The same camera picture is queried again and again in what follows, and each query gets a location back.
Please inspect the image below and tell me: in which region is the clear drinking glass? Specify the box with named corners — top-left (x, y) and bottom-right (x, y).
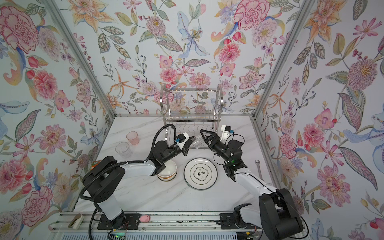
top-left (191, 136), bottom-right (207, 150)

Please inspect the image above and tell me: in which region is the orange white bowl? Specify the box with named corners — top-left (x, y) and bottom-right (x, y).
top-left (157, 160), bottom-right (177, 182)

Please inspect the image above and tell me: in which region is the white plate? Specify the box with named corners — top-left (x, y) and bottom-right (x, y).
top-left (184, 158), bottom-right (218, 191)

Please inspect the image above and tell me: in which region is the pink rimmed glass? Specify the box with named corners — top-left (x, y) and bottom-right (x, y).
top-left (126, 131), bottom-right (140, 146)

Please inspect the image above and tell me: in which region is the clear faceted glass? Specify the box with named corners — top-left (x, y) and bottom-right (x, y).
top-left (115, 142), bottom-right (132, 159)

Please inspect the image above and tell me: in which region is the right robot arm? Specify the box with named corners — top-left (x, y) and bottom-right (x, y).
top-left (200, 130), bottom-right (304, 240)

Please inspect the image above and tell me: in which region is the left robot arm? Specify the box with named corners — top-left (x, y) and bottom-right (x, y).
top-left (80, 133), bottom-right (196, 229)

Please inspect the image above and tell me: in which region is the two-tier metal dish rack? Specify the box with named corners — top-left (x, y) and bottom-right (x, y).
top-left (160, 86), bottom-right (224, 138)

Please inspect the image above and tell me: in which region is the metal wrench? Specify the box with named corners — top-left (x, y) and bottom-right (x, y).
top-left (255, 160), bottom-right (264, 180)

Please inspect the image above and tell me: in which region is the pink small toy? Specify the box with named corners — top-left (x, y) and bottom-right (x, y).
top-left (139, 215), bottom-right (151, 223)

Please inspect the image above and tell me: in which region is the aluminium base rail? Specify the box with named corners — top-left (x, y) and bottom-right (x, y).
top-left (48, 211), bottom-right (268, 240)

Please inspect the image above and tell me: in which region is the black corrugated cable hose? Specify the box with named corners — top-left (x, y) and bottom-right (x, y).
top-left (78, 123), bottom-right (178, 240)

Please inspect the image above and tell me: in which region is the beige object on rail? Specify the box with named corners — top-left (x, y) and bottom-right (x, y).
top-left (68, 214), bottom-right (84, 230)

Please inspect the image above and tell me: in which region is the aluminium corner frame post right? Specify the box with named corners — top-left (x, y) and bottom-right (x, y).
top-left (253, 1), bottom-right (314, 121)

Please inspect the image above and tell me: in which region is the aluminium corner frame post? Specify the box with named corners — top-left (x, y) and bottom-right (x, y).
top-left (42, 0), bottom-right (117, 121)
top-left (253, 1), bottom-right (314, 121)

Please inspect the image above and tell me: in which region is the aluminium corner frame post left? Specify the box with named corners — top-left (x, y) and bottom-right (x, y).
top-left (42, 0), bottom-right (117, 121)

